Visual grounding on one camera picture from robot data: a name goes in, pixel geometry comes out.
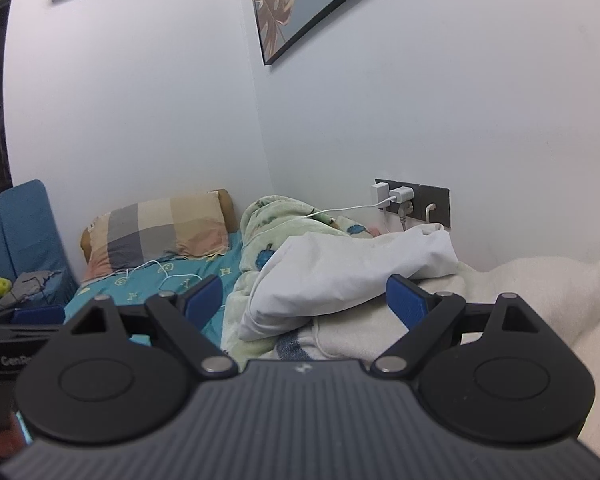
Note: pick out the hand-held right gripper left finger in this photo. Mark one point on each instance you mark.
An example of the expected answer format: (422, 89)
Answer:
(205, 300)

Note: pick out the brown pillow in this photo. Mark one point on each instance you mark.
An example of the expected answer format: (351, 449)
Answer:
(227, 210)

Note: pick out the white charger plug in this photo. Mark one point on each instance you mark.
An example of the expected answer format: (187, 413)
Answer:
(380, 195)
(402, 195)

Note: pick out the grey power plug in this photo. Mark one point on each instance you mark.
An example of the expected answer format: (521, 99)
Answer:
(404, 212)

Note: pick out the white shirt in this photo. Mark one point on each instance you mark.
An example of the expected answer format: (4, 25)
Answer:
(340, 280)

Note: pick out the green printed fleece blanket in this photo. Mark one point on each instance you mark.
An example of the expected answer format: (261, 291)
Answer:
(260, 225)

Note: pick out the green plush toy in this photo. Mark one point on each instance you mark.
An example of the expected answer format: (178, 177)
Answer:
(0, 288)

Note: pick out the cream fleece blanket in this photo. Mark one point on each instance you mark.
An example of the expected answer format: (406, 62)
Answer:
(530, 280)

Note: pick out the light blue plastic piece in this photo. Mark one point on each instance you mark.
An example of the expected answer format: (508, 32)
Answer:
(24, 427)

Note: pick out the framed leaf wall picture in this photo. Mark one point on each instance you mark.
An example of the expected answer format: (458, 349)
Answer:
(310, 0)

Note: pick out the checked pillow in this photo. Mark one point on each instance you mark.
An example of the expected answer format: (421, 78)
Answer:
(155, 230)

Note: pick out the teal printed bed sheet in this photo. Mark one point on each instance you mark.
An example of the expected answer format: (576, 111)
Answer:
(130, 285)

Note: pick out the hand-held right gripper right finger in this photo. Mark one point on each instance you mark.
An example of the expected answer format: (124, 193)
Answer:
(407, 300)

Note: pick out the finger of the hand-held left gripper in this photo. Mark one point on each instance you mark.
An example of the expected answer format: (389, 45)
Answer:
(37, 315)

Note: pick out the grey cloth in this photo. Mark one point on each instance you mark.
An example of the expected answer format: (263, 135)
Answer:
(30, 285)

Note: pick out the grey wall socket panel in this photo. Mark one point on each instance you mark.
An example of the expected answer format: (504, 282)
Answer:
(437, 192)

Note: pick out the person's left hand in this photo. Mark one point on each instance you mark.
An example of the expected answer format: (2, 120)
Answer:
(7, 440)

